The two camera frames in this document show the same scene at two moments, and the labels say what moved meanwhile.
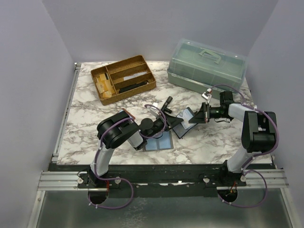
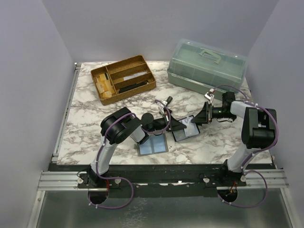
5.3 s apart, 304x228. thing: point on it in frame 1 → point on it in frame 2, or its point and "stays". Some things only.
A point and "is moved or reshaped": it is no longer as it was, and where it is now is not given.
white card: x=185 y=123 is moved or reshaped
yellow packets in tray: x=104 y=86 stays
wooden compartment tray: x=122 y=80 stays
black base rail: x=156 y=181 stays
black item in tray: x=133 y=86 stays
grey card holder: x=164 y=142 is moved or reshaped
